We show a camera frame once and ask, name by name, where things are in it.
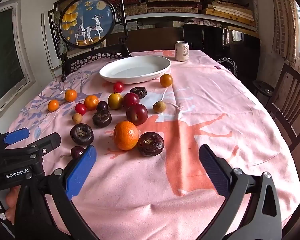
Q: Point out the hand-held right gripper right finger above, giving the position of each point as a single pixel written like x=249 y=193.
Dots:
x=213 y=172

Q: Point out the white framed window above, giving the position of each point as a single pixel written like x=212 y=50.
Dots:
x=5 y=55

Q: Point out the person's left hand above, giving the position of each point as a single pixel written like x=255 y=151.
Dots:
x=12 y=200

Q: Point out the red plum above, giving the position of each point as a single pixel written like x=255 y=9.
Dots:
x=137 y=114
x=130 y=100

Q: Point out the dark brown water chestnut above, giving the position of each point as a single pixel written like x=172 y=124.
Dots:
x=150 y=144
x=139 y=92
x=81 y=134
x=102 y=118

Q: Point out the large mandarin orange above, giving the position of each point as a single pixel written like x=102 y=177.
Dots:
x=126 y=135

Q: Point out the beige drink can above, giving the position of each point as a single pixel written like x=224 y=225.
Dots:
x=182 y=52

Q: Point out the yellow plum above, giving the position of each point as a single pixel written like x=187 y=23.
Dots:
x=115 y=101

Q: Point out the brown wooden board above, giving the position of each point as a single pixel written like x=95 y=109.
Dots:
x=150 y=40

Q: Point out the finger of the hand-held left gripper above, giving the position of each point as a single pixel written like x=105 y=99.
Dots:
x=16 y=135
x=47 y=141

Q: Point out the black round stool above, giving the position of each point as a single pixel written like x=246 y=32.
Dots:
x=263 y=87

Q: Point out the brown longan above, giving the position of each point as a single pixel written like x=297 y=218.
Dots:
x=77 y=118
x=159 y=107

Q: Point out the white wall shelf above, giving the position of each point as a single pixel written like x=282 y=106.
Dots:
x=165 y=16

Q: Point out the white picture frame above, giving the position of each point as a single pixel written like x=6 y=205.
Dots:
x=45 y=42

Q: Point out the smooth round orange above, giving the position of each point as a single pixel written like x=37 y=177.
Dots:
x=166 y=80

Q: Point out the stack of wooden boxes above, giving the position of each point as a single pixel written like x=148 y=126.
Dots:
x=227 y=12

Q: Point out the small mandarin orange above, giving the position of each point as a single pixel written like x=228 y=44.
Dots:
x=70 y=95
x=91 y=102
x=53 y=105

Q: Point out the stack of woven boxes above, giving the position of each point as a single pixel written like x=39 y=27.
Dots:
x=170 y=2

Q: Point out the dark red cherry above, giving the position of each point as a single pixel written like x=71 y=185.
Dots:
x=102 y=105
x=77 y=152

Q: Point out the red cherry tomato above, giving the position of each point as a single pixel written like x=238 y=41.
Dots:
x=80 y=108
x=118 y=87

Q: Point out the dark wooden chair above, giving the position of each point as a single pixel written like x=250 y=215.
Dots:
x=287 y=90

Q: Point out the white oval plate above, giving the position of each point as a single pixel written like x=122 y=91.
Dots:
x=140 y=67

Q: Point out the pink cloth bundle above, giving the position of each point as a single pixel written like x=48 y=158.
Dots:
x=205 y=22

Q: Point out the round deer screen black stand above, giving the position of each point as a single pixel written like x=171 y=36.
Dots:
x=87 y=20

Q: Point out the pink printed tablecloth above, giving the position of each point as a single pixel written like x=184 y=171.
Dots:
x=190 y=130

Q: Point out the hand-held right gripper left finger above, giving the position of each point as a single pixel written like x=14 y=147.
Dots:
x=81 y=170

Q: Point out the black glossy panel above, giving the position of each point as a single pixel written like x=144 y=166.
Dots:
x=210 y=42

